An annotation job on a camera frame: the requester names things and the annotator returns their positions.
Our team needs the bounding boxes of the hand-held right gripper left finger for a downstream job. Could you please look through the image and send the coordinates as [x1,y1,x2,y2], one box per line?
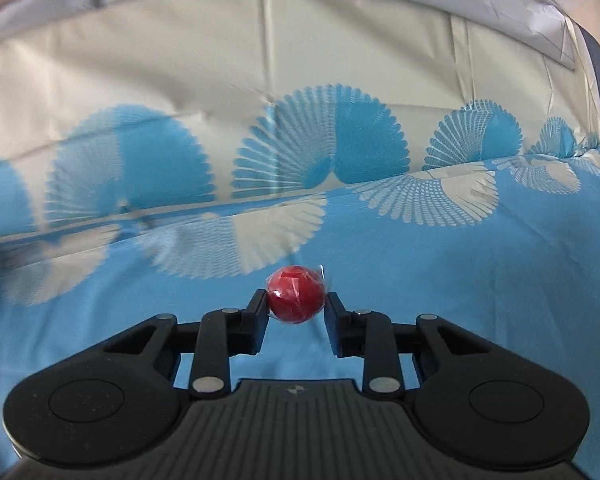
[102,289,271,396]

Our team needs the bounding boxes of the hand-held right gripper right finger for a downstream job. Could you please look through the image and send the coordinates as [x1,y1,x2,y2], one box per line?
[325,291,486,396]

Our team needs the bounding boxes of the red fruit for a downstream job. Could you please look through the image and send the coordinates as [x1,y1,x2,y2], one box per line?
[265,264,328,326]

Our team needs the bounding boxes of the blue fan-print cloth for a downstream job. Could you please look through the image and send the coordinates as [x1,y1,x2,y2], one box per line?
[0,0,600,466]

